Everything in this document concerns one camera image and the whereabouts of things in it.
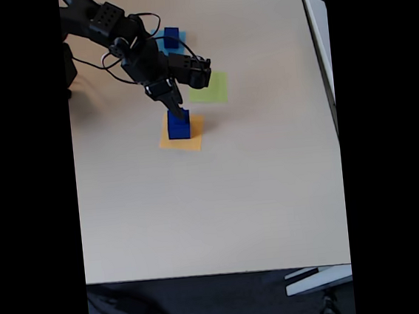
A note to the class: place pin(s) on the small blue cube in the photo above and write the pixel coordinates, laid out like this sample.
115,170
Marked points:
187,119

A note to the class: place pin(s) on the orange paper square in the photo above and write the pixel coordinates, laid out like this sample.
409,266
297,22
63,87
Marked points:
178,145

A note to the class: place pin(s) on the blue paper square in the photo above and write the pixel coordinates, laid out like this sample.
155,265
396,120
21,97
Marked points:
183,37

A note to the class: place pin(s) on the medium blue cube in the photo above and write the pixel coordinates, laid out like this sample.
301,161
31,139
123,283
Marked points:
171,32

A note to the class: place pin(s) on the white table foot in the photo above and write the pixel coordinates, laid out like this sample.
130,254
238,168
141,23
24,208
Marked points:
318,282

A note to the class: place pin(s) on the green paper square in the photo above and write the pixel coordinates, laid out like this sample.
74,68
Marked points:
218,89

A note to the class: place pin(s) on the black camera box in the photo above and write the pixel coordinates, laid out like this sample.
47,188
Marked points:
194,71

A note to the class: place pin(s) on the largest blue cube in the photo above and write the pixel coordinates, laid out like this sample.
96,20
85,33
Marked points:
175,132

